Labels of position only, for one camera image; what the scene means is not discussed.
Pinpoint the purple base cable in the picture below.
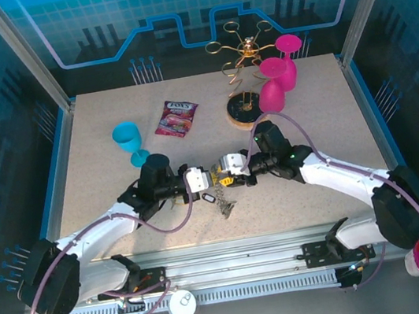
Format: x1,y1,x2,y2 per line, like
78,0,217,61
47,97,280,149
112,277,176,314
334,242,392,293

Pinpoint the red candy bag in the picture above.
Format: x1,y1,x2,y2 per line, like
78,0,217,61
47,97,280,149
149,95,204,142

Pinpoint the white slotted cable duct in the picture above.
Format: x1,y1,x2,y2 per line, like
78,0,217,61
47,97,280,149
51,268,341,314

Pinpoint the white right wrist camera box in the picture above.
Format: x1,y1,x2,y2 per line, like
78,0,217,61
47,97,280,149
217,150,252,178

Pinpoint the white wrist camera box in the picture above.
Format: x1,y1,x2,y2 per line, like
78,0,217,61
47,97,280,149
217,150,252,178
182,163,215,194

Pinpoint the aluminium frame post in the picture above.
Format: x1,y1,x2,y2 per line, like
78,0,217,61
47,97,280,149
0,0,78,121
327,0,408,68

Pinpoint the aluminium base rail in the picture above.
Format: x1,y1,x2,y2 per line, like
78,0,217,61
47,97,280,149
90,216,370,303

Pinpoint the black key tag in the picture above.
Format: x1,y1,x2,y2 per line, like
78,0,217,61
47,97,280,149
200,190,218,207

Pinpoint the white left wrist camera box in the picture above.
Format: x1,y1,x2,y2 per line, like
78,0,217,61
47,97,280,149
182,163,215,194

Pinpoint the gold wire glass rack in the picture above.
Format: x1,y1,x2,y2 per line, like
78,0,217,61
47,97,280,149
201,14,289,136

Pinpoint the white round cap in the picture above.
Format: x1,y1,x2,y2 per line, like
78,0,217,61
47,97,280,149
165,288,199,314

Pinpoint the bunch of metal keys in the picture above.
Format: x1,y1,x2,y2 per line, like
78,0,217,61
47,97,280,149
213,183,240,221

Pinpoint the pink plastic goblet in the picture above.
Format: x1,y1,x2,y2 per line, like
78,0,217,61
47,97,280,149
273,32,310,93
252,55,293,115

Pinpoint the blue plastic goblet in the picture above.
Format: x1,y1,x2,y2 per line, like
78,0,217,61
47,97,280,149
109,119,153,172

